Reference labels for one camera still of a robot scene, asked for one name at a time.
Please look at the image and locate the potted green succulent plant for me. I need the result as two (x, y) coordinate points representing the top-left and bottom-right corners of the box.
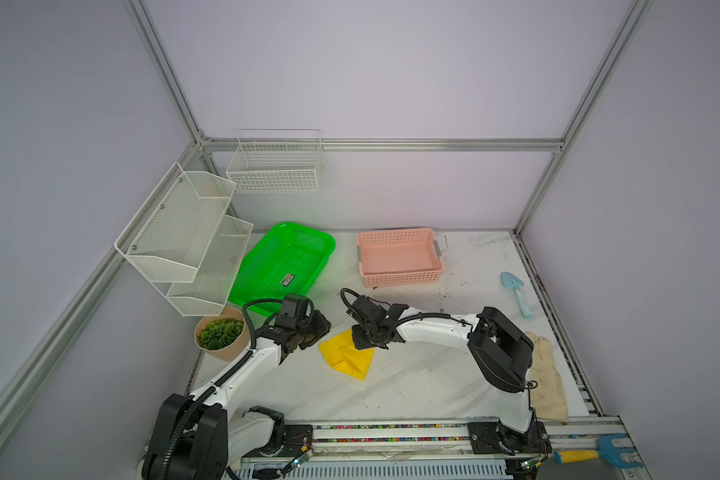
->
(194, 307), (251, 362)

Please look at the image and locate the white wire wall basket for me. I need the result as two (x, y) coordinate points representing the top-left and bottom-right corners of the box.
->
(226, 129), (323, 194)

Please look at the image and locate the small black item in basket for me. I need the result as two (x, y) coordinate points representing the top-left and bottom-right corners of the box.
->
(280, 273), (295, 287)

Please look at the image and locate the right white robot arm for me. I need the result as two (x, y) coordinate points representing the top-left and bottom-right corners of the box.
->
(339, 288), (538, 455)

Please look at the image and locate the white mesh two-tier shelf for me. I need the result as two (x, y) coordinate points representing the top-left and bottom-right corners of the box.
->
(114, 163), (253, 317)

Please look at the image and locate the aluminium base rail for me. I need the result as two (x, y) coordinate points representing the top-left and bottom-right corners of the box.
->
(223, 416), (650, 479)

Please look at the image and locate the light blue garden trowel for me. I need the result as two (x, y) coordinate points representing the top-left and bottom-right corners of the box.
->
(500, 271), (533, 319)

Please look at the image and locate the right beige work glove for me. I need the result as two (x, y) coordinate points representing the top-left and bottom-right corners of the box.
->
(526, 332), (569, 422)

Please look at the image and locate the pink plastic basket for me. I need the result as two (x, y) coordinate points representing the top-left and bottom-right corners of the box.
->
(357, 228), (445, 288)

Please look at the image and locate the yellow paper napkin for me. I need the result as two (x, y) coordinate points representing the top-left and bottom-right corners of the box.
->
(318, 330), (374, 381)

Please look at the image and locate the green plastic basket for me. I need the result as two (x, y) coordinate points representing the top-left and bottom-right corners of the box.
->
(227, 222), (336, 317)

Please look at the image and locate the blue yellow garden fork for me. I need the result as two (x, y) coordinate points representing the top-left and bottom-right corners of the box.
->
(553, 434), (643, 469)

